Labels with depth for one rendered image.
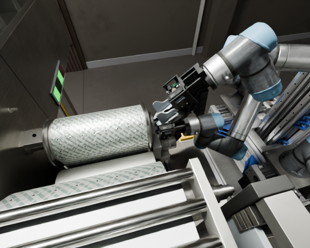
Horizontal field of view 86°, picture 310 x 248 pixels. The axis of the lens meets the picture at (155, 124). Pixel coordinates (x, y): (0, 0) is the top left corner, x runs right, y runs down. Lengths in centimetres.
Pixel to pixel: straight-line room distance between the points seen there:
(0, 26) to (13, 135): 30
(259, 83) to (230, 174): 127
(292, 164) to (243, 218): 82
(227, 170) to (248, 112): 100
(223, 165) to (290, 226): 147
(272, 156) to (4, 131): 114
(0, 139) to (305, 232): 53
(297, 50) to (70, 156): 68
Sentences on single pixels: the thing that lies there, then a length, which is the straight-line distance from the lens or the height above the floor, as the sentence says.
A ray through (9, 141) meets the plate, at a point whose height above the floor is 132.
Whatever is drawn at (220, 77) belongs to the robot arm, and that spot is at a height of 140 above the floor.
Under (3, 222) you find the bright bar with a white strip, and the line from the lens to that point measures 24.
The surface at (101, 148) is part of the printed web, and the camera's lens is 46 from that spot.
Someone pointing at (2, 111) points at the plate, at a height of 136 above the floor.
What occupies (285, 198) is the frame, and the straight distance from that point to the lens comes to 26.
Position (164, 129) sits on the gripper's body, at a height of 116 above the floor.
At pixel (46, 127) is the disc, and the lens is 49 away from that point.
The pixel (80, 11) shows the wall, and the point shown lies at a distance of 295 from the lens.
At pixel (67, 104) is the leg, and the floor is 72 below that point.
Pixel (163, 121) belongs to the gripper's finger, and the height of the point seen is 126.
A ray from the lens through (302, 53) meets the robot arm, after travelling 65.
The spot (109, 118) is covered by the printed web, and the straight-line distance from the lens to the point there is 45.
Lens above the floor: 164
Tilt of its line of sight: 51 degrees down
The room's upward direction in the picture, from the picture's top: straight up
